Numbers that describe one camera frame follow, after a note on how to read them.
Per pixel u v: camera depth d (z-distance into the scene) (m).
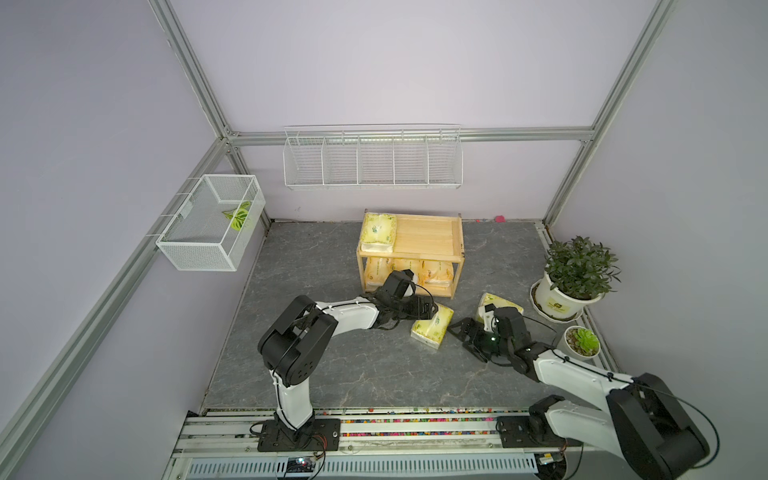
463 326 0.79
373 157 0.99
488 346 0.76
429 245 0.87
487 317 0.82
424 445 0.73
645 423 0.42
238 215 0.81
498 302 0.94
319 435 0.73
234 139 0.94
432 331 0.87
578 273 0.84
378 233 0.85
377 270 0.99
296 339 0.53
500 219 1.24
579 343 0.79
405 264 1.00
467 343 0.77
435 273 0.98
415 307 0.82
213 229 0.83
